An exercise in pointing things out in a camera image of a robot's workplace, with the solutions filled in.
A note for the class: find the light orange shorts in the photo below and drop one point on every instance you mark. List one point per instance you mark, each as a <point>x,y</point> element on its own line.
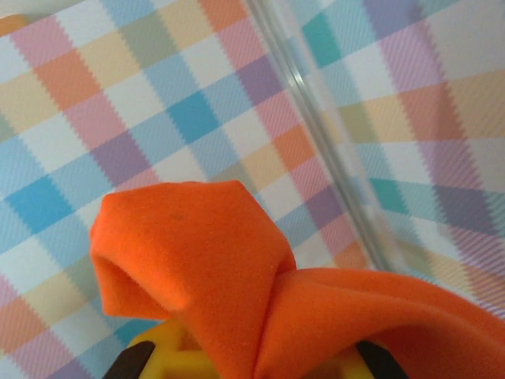
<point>12,24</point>

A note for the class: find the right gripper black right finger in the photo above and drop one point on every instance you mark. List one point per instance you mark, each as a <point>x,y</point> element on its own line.
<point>382,363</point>

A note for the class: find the red-orange shorts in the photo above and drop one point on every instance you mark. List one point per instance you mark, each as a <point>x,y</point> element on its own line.
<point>236,256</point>

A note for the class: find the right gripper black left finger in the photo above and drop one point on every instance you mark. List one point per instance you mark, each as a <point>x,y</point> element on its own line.
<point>130,361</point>

